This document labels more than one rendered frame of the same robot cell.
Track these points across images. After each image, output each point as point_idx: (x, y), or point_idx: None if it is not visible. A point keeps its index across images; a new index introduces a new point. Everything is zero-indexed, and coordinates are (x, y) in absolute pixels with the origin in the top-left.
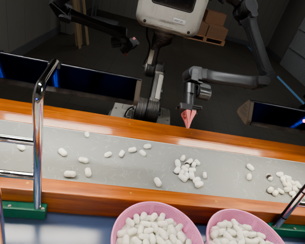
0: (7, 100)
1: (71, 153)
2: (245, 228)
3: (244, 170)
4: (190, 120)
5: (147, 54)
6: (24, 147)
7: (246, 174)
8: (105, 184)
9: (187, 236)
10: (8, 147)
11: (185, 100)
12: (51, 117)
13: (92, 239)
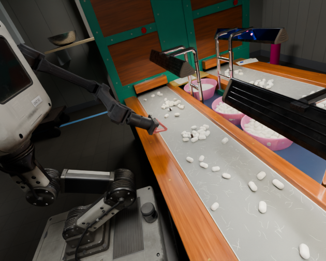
0: None
1: (252, 203)
2: (219, 110)
3: (169, 118)
4: (163, 124)
5: (29, 185)
6: (301, 243)
7: (174, 117)
8: (257, 163)
9: (247, 122)
10: None
11: (148, 121)
12: (226, 259)
13: (291, 161)
